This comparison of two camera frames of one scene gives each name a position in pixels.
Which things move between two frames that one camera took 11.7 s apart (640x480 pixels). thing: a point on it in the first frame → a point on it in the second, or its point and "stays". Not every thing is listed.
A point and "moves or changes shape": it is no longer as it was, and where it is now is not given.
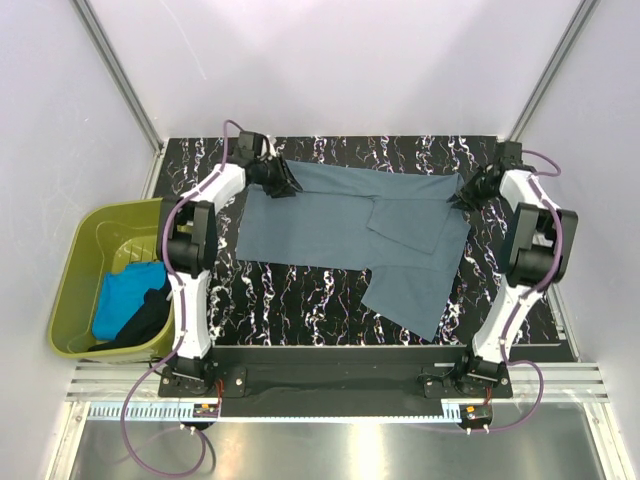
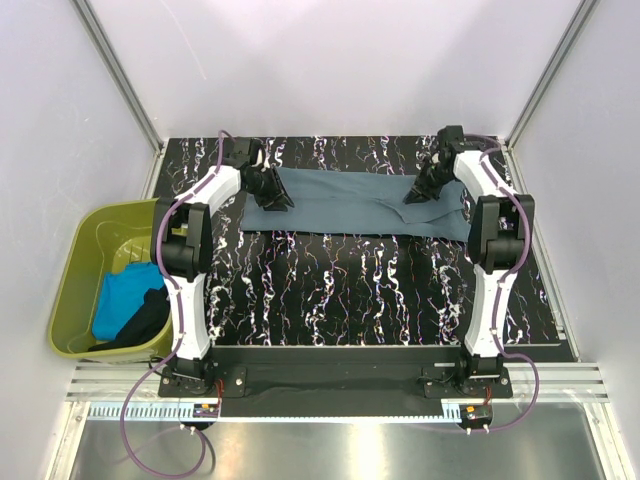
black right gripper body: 475,192 → 429,182
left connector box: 205,410 stays
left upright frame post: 104,47 stays
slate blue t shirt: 408,230 moves or changes shape
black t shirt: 146,323 stays
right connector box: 475,415 stays
